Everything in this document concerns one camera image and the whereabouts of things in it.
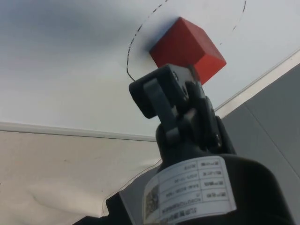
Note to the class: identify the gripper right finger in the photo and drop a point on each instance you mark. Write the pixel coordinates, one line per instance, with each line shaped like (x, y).
(206, 117)

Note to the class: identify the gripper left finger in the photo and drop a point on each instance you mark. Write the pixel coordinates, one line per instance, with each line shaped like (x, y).
(161, 93)

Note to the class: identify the red cube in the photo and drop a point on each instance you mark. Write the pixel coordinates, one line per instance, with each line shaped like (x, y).
(185, 44)

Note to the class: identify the flat whiteboard with grey frame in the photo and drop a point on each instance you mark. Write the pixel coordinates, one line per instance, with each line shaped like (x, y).
(70, 70)

